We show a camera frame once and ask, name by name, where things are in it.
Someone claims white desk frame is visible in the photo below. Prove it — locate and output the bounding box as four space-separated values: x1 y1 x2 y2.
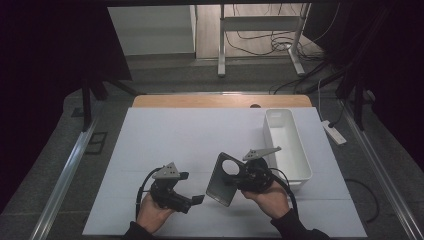
217 3 312 79

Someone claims white plastic storage bin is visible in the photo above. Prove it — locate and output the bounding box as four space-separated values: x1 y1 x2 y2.
262 108 314 192

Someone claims wooden table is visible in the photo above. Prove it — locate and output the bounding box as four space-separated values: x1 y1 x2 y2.
132 94 313 109

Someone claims white cabinet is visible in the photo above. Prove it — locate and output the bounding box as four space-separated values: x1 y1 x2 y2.
107 4 198 57

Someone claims white power strip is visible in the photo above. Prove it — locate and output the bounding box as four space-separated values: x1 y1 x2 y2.
321 119 348 146

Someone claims black metal stand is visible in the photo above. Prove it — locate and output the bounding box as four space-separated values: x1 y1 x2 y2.
334 71 375 132
70 75 112 133

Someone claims black looped floor cable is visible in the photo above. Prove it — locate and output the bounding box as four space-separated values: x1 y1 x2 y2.
344 178 381 224

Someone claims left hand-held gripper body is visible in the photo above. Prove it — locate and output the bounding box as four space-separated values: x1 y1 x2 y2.
149 162 194 215

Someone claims person's right hand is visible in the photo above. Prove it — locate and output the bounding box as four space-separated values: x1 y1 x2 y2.
241 180 291 221

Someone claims aluminium rail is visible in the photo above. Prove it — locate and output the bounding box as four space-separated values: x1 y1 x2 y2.
29 116 100 240
339 99 424 240

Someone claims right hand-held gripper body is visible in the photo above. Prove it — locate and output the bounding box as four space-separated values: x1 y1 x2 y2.
234 145 283 194

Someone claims tangle of black cables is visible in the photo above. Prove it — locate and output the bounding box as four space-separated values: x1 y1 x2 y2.
224 3 341 96

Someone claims black floor socket plate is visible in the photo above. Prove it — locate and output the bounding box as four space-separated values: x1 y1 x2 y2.
84 131 109 156

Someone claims right hand-held gripper cable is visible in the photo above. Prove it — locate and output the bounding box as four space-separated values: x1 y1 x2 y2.
268 167 300 215

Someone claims thin white cable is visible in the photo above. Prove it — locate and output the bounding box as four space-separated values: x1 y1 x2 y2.
316 79 327 123

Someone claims person's left hand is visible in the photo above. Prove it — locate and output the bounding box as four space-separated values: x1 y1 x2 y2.
136 192 177 235

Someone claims white table mat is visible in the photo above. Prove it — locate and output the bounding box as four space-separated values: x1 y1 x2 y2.
81 106 368 239

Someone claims left hand-held gripper cable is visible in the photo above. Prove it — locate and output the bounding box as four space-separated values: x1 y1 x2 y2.
134 166 165 222

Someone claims black plug cable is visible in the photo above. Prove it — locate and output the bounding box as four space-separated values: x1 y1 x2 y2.
327 99 346 129

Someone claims hand-held gripper cable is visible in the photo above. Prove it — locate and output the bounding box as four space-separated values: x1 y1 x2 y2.
134 166 165 222
268 167 300 215

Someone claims dark curtain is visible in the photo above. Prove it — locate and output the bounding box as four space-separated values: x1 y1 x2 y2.
304 0 424 164
0 0 133 214

